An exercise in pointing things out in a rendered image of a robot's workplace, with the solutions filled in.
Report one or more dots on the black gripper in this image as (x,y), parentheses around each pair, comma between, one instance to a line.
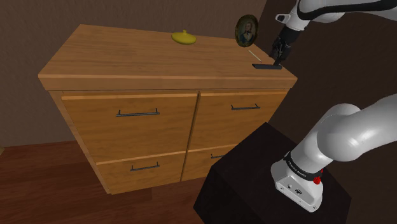
(287,37)

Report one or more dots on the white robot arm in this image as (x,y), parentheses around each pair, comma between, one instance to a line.
(347,136)

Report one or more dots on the black flat phone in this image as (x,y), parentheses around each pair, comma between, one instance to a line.
(266,66)

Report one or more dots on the thin pale green pencil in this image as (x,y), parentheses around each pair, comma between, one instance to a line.
(255,56)

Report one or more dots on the oval framed portrait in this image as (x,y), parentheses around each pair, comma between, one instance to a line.
(246,31)

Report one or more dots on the yellow flat squat vase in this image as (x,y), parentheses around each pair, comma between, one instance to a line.
(183,37)

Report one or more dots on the black robot stand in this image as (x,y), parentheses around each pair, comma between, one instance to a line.
(248,173)

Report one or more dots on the wooden chest of drawers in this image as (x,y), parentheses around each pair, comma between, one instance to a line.
(124,62)

